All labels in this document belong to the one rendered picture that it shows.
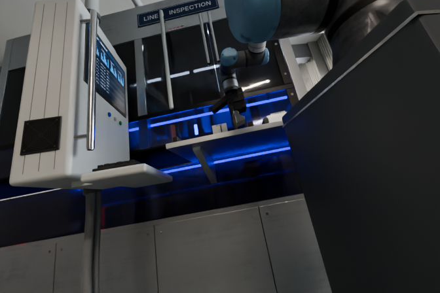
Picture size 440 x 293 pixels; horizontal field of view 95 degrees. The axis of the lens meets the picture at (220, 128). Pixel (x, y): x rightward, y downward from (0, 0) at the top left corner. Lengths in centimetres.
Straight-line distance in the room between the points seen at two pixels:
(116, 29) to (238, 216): 152
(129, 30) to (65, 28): 75
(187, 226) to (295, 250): 53
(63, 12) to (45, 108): 42
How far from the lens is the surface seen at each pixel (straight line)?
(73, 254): 147
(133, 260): 129
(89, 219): 109
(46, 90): 93
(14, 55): 225
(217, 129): 116
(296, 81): 130
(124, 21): 183
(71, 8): 113
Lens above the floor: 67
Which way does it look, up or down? 18 degrees up
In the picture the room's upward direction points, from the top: 10 degrees counter-clockwise
